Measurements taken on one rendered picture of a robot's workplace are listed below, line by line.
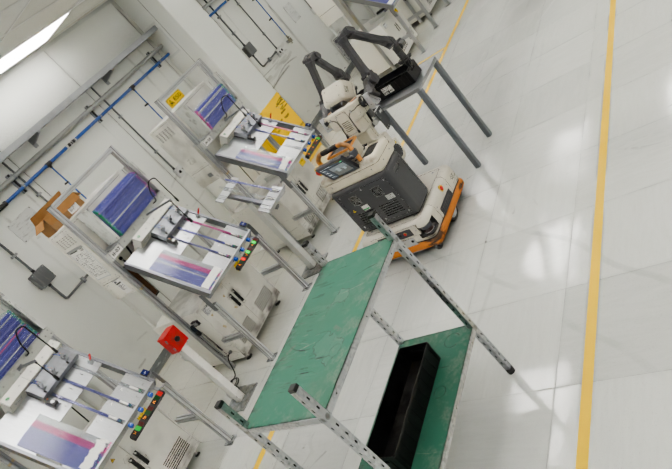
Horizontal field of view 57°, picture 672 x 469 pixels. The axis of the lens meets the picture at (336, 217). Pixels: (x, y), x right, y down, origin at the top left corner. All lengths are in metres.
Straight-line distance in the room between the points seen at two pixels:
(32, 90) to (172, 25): 1.81
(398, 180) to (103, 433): 2.41
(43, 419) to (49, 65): 4.03
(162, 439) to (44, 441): 0.81
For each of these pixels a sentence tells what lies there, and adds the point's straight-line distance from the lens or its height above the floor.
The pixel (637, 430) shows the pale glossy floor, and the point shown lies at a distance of 2.73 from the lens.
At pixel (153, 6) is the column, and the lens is 7.83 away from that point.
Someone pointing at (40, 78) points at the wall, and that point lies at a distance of 7.12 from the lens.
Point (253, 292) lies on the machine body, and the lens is 5.30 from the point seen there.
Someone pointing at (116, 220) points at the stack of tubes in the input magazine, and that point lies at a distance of 4.98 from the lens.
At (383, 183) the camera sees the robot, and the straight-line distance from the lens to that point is 4.15.
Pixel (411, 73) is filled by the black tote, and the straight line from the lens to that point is 4.74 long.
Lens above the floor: 2.09
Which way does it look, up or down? 20 degrees down
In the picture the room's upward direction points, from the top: 43 degrees counter-clockwise
